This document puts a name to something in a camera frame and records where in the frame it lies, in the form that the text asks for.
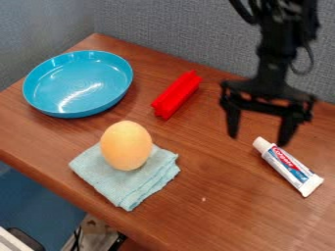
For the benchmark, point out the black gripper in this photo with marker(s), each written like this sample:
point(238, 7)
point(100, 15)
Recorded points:
point(266, 94)

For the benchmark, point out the white toothpaste tube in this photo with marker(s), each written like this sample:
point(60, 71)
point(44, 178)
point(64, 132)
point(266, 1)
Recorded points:
point(292, 170)

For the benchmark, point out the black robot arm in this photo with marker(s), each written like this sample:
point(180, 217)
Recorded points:
point(288, 25)

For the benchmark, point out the blue plastic plate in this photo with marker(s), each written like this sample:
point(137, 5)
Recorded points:
point(77, 84)

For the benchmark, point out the red plastic block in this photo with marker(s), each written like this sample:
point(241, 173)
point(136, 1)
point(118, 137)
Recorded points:
point(176, 94)

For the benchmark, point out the orange egg-shaped ball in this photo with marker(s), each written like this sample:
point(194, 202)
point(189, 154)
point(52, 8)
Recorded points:
point(125, 145)

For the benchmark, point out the light blue folded cloth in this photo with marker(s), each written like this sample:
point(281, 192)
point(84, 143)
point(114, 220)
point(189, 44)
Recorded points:
point(125, 188)

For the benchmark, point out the white object at corner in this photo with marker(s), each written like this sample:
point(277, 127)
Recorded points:
point(10, 243)

